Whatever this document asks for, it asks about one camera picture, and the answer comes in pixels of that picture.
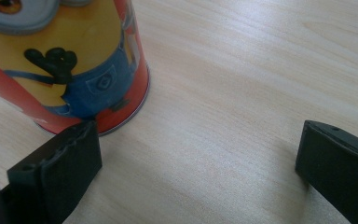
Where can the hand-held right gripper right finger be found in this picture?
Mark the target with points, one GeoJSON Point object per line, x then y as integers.
{"type": "Point", "coordinates": [338, 168]}

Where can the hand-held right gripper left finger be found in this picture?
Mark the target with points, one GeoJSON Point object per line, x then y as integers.
{"type": "Point", "coordinates": [59, 168]}

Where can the red cartoon print paper cup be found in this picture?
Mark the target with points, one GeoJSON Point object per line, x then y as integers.
{"type": "Point", "coordinates": [74, 56]}

